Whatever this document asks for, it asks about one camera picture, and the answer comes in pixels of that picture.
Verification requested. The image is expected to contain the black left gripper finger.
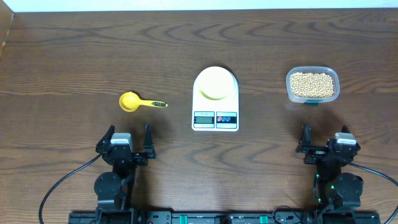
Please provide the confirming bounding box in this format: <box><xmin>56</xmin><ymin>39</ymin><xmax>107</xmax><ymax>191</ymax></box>
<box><xmin>96</xmin><ymin>125</ymin><xmax>115</xmax><ymax>147</ymax></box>
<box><xmin>143</xmin><ymin>124</ymin><xmax>156</xmax><ymax>159</ymax></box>

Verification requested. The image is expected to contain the yellow plastic measuring scoop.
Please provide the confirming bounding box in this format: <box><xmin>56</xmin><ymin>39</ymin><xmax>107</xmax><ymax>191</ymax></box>
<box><xmin>119</xmin><ymin>91</ymin><xmax>168</xmax><ymax>112</ymax></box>

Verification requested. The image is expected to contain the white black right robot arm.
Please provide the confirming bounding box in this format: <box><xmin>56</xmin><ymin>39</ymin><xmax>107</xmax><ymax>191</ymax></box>
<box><xmin>295</xmin><ymin>123</ymin><xmax>364</xmax><ymax>224</ymax></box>

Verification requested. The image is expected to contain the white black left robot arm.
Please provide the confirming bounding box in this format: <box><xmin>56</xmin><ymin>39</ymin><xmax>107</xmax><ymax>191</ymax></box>
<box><xmin>92</xmin><ymin>125</ymin><xmax>156</xmax><ymax>224</ymax></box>

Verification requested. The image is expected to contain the white digital kitchen scale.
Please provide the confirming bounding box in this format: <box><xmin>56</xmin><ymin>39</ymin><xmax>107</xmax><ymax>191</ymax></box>
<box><xmin>192</xmin><ymin>72</ymin><xmax>239</xmax><ymax>132</ymax></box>

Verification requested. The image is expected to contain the yellow plastic bowl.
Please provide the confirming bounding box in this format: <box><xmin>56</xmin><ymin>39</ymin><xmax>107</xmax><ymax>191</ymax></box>
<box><xmin>197</xmin><ymin>67</ymin><xmax>234</xmax><ymax>100</ymax></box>

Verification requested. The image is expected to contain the clear plastic bean container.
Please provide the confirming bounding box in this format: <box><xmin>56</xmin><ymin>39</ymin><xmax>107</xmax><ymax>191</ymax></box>
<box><xmin>286</xmin><ymin>66</ymin><xmax>340</xmax><ymax>104</ymax></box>

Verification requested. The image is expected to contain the pile of soybeans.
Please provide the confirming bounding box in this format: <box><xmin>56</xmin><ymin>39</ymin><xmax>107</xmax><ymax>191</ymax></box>
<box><xmin>289</xmin><ymin>72</ymin><xmax>335</xmax><ymax>98</ymax></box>

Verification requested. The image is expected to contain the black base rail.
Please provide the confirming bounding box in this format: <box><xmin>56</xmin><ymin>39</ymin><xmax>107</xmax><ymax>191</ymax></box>
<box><xmin>68</xmin><ymin>209</ymin><xmax>381</xmax><ymax>224</ymax></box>

